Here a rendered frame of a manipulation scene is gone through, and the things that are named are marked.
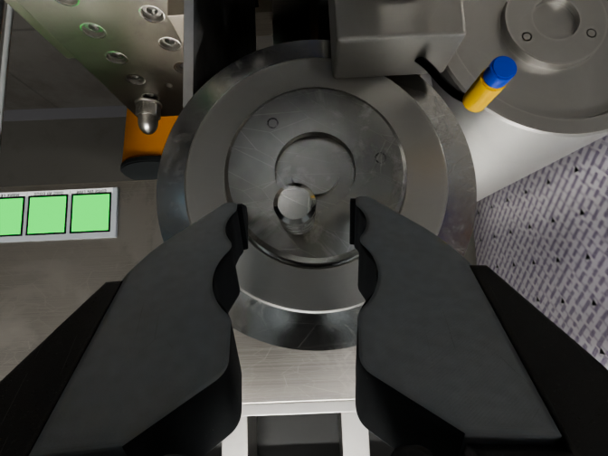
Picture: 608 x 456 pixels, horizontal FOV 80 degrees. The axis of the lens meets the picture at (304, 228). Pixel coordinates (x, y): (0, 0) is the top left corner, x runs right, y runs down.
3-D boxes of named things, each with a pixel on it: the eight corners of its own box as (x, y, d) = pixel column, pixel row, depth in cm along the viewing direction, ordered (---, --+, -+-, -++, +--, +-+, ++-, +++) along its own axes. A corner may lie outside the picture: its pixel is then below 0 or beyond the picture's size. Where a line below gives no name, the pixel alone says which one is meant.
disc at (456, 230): (456, 28, 18) (498, 341, 16) (452, 34, 18) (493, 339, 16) (156, 48, 18) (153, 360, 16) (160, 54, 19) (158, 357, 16)
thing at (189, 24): (194, -196, 21) (193, 105, 18) (256, 57, 44) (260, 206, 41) (185, -195, 21) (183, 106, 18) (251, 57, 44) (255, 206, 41)
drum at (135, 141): (213, 80, 230) (213, 184, 220) (147, 85, 231) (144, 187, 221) (189, 33, 186) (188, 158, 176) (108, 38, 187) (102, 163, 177)
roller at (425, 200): (433, 48, 17) (464, 305, 15) (359, 192, 42) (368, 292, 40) (182, 64, 17) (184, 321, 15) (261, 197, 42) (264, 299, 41)
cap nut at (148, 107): (156, 97, 50) (155, 128, 50) (166, 109, 54) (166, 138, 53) (129, 98, 50) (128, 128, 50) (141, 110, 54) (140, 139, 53)
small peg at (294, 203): (322, 189, 12) (308, 230, 12) (320, 207, 15) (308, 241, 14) (281, 175, 12) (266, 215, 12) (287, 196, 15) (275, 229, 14)
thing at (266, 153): (431, 116, 15) (375, 289, 14) (417, 135, 17) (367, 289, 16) (261, 62, 16) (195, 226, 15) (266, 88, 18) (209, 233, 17)
